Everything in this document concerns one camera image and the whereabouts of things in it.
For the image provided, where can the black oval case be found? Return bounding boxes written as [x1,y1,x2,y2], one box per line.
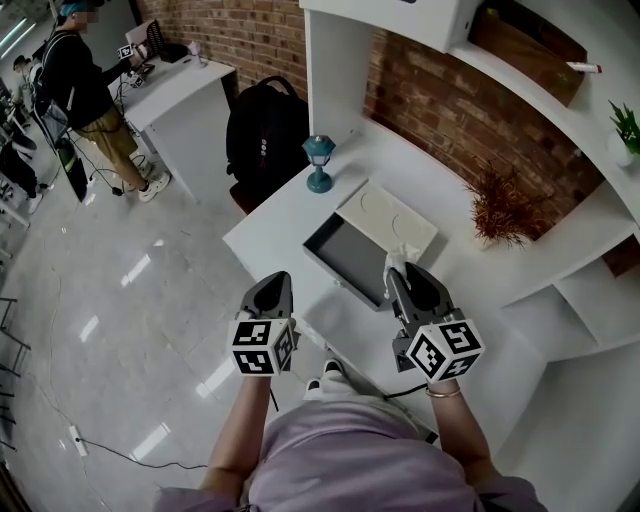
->
[54,137,90,204]

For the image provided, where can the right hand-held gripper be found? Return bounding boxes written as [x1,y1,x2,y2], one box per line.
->
[383,262,486,385]

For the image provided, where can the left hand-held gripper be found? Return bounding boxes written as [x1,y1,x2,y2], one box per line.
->
[228,270,301,379]

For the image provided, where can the black floor cable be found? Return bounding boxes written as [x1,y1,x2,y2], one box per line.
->
[79,437,209,471]

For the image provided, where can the person's lilac shirt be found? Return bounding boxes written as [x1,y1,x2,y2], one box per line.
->
[152,399,549,512]

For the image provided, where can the small white desk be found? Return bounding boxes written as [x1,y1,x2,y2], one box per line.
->
[121,52,237,204]

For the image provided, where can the white item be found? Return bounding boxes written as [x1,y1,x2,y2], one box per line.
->
[382,242,422,301]

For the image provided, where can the white shelf unit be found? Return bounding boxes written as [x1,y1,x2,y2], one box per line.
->
[298,0,640,361]

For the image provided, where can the pink and black mesh organizer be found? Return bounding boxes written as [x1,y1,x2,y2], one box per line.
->
[124,18,165,61]

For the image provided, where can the brown wooden crate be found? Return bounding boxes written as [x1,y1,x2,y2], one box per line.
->
[469,2,589,109]

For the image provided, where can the grey box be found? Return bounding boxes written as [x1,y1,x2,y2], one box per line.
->
[302,179,440,312]

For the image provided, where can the black backpack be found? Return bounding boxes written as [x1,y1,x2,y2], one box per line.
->
[225,75,311,191]

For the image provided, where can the dried reddish plant in pot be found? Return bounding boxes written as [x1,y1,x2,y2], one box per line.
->
[463,159,551,251]

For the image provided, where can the person's right forearm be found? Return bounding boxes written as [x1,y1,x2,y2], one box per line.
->
[424,382,501,489]

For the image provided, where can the black folding chair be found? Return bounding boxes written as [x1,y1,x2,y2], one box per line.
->
[0,294,32,451]

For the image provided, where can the green plant in white pot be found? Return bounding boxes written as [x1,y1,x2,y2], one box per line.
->
[606,99,640,169]

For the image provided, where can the person's light trousers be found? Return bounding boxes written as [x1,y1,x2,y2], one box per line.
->
[302,372,351,402]

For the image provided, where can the white desk with drawers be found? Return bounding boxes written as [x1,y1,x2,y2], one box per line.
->
[222,117,546,446]

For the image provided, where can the white wall cabinet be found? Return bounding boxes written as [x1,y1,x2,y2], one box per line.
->
[298,0,474,54]

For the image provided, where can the person's left forearm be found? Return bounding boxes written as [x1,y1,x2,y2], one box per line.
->
[199,372,276,496]

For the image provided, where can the dark red stool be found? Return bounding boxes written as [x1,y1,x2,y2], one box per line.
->
[229,182,261,216]

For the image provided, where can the white power strip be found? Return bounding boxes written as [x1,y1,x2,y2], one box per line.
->
[67,424,90,457]

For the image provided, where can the black pouch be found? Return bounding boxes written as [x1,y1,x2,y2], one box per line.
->
[158,43,190,64]

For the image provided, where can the teal lantern lamp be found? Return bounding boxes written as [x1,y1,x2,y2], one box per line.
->
[301,133,337,195]

